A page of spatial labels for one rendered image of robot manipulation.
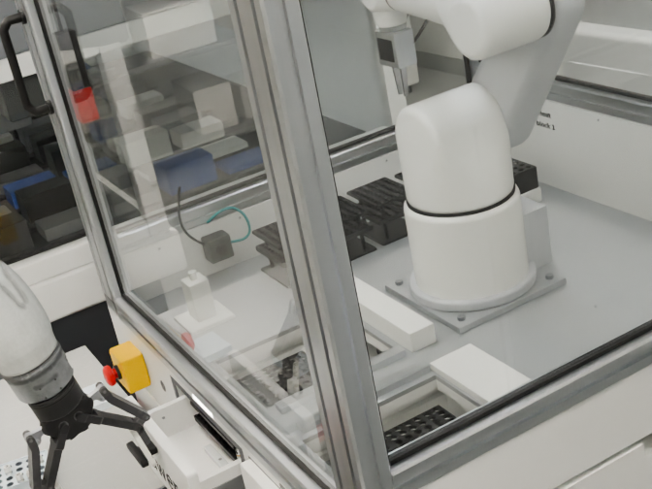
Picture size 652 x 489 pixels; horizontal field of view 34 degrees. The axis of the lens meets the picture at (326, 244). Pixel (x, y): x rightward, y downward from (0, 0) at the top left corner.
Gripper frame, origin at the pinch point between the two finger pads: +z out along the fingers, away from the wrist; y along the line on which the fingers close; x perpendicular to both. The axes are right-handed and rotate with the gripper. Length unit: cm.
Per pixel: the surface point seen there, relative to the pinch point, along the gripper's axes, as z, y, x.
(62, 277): 4, 17, 83
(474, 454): -9, 36, -52
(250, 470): 0.5, 17.0, -17.0
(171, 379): 1.6, 18.0, 17.8
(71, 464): 13.3, -3.7, 31.8
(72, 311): 12, 15, 83
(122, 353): 1.8, 14.9, 35.4
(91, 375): 16, 9, 60
